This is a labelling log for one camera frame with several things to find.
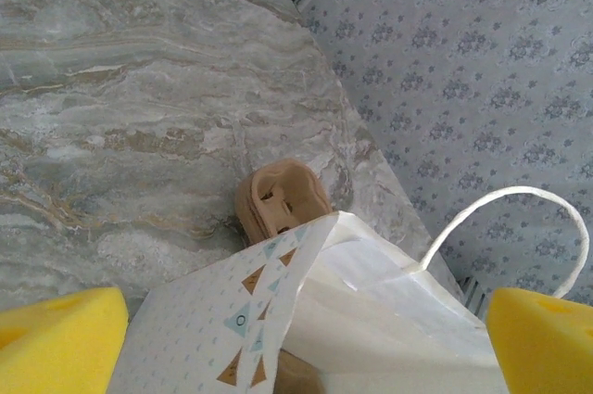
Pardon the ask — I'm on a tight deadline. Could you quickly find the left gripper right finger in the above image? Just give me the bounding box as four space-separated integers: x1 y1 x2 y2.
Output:
484 286 593 394

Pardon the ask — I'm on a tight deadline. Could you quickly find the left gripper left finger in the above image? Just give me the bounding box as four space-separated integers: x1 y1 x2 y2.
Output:
0 286 130 394

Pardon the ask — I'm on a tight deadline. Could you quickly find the white paper carrier bag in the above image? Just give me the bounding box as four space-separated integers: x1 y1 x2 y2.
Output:
124 184 592 394

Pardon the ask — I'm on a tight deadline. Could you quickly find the stack of cardboard cup carriers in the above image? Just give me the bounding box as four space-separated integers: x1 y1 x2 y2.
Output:
234 158 331 247

